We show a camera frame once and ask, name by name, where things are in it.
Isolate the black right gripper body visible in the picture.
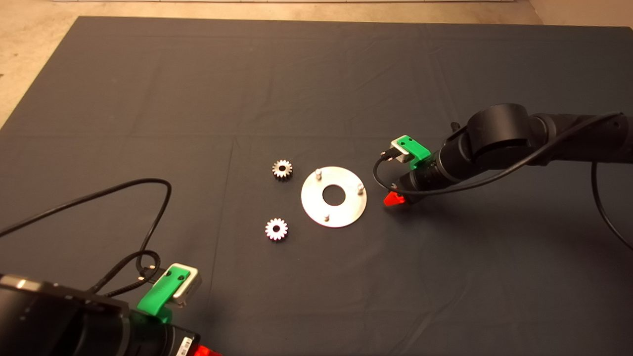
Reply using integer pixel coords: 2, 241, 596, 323
394, 153, 453, 204

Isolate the thin black camera cable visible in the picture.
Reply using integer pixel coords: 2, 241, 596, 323
372, 113, 633, 250
0, 179, 172, 277

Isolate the green left camera mount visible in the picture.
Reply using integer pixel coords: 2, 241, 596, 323
137, 265, 191, 322

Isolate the thin black left camera cable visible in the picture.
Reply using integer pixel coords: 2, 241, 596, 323
0, 179, 172, 277

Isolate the dark grey table cloth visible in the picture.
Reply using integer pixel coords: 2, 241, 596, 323
0, 17, 633, 356

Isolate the round metal carrier plate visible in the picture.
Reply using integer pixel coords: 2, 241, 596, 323
300, 166, 367, 228

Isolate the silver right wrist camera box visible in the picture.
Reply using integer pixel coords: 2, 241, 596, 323
380, 138, 411, 164

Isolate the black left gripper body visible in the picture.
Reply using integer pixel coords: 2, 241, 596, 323
126, 312, 201, 356

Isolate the thin black right camera cable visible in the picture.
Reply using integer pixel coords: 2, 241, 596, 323
372, 113, 633, 250

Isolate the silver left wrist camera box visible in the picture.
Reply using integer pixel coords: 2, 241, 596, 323
163, 265, 202, 306

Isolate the green right camera mount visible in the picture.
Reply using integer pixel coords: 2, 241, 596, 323
398, 135, 432, 168

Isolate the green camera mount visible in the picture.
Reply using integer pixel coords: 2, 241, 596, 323
137, 265, 191, 322
398, 135, 432, 168

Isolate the black braided cable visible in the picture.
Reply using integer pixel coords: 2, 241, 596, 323
89, 251, 161, 297

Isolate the small steel planetary gear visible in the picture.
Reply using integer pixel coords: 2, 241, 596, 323
265, 218, 288, 242
271, 160, 293, 181

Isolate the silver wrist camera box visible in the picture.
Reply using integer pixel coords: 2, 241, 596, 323
380, 138, 411, 164
163, 265, 202, 306

